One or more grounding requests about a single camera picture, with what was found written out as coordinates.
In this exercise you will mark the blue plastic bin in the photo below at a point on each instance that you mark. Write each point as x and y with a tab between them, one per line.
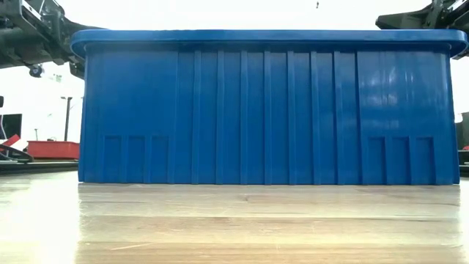
256	110

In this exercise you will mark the black aluminium rail frame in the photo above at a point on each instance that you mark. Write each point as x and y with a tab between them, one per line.
464	161
36	166

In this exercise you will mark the thin dark lamp post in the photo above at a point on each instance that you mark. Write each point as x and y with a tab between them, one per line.
67	121

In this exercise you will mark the red plastic bin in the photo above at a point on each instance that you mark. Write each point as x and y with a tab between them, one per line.
53	150

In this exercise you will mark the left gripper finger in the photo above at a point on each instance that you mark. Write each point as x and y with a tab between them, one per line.
84	27
77	69

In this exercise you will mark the red flat object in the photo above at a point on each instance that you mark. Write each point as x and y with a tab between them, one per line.
11	141

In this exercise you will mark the dark cabinet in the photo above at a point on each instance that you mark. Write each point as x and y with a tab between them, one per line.
463	128

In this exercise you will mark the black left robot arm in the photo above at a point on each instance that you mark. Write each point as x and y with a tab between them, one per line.
14	44

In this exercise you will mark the black screen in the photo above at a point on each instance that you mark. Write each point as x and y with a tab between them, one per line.
11	126

